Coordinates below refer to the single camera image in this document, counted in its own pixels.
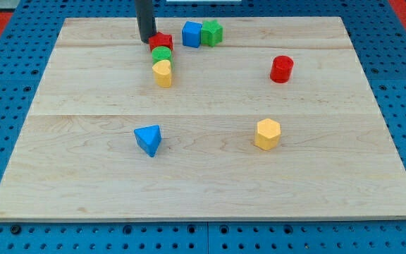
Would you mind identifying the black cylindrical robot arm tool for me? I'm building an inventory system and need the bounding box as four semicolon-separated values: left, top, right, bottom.
134;0;156;44

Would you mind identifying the blue triangle block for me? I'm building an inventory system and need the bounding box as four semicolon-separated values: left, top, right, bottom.
134;125;162;157

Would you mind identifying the green cylinder block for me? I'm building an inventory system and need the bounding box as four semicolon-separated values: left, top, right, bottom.
151;46;173;67

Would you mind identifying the red cylinder block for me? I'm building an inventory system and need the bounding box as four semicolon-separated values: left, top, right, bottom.
269;55;294;83

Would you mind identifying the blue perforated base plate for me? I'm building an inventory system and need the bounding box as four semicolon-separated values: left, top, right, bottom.
0;1;406;253

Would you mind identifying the yellow heart block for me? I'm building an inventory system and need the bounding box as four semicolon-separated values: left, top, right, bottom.
152;60;172;88

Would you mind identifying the red star block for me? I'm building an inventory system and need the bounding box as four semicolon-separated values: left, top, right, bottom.
148;32;173;52

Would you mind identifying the light wooden board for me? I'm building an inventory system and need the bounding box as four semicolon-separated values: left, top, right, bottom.
0;17;406;222

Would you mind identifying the blue cube block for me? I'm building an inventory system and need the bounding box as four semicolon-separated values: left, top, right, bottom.
182;21;202;48

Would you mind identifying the yellow hexagon block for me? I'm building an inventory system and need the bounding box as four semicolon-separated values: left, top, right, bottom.
254;119;281;150

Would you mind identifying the green star block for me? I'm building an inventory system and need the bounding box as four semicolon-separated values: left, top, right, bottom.
200;20;223;47

